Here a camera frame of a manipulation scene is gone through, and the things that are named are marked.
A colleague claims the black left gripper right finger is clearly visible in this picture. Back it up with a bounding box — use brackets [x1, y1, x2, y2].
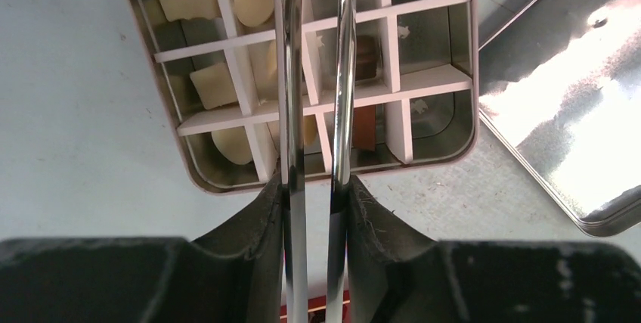
[347, 178, 640, 322]

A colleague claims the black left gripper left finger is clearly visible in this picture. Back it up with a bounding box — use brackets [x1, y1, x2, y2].
[1, 177, 283, 322]

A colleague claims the silver metal tin lid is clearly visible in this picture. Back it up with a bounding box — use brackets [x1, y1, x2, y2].
[478, 0, 640, 238]

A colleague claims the brown bar chocolate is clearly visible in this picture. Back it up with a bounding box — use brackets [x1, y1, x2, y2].
[352, 105, 376, 151]

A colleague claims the white square chocolate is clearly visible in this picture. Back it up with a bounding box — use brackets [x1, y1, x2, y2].
[190, 63, 238, 110]

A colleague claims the dark square chocolate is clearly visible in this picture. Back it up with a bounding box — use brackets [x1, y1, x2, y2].
[355, 36, 378, 81]

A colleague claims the white chocolate top left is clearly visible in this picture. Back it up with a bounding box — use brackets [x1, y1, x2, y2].
[159, 0, 221, 22]

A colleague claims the red rectangular tray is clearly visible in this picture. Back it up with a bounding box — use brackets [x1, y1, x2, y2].
[280, 290, 351, 323]

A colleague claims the pink tin with white dividers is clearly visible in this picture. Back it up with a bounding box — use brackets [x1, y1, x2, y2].
[128, 0, 478, 194]

